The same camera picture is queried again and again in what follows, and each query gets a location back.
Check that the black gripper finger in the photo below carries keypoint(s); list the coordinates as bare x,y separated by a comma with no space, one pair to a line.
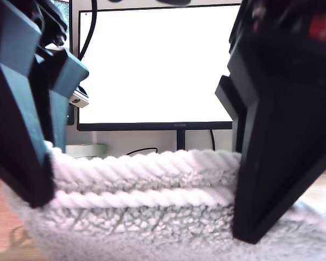
13,122
282,136
233,100
62,79

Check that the white pink fluffy tea towel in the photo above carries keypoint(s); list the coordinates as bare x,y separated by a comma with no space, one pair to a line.
152,217

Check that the flat white box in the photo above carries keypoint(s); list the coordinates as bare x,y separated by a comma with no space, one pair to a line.
84,150

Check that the large monitor with white screen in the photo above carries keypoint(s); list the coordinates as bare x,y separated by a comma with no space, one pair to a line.
157,68

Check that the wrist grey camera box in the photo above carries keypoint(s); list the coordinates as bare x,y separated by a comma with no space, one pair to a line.
80,99

